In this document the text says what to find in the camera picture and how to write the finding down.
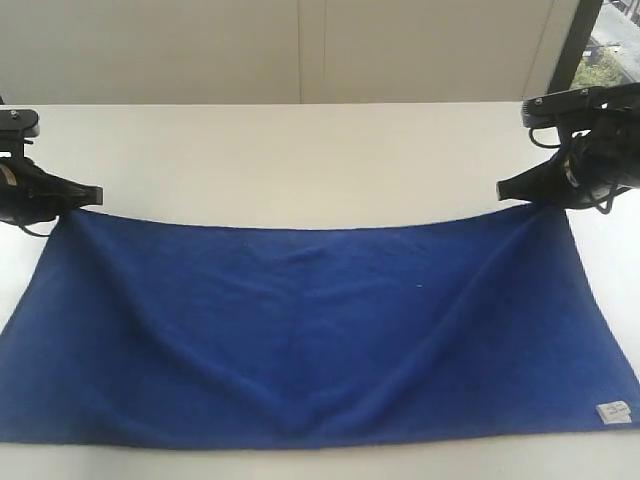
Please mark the blue terry towel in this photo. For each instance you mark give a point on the blue terry towel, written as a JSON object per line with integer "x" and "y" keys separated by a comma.
{"x": 144, "y": 334}

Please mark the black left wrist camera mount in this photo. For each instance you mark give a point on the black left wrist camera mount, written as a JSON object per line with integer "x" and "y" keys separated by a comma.
{"x": 19, "y": 127}

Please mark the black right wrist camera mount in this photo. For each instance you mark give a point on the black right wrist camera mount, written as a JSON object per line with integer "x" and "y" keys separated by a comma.
{"x": 546, "y": 111}

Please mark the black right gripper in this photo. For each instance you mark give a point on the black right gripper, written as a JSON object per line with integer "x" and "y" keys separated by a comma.
{"x": 599, "y": 166}

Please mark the black window frame post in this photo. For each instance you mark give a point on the black window frame post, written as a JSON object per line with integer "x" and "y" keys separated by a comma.
{"x": 578, "y": 35}

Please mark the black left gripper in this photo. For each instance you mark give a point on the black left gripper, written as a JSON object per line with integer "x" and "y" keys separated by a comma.
{"x": 22, "y": 182}

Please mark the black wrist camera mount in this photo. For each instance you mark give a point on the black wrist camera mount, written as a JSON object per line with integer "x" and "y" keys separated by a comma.
{"x": 546, "y": 111}
{"x": 19, "y": 127}

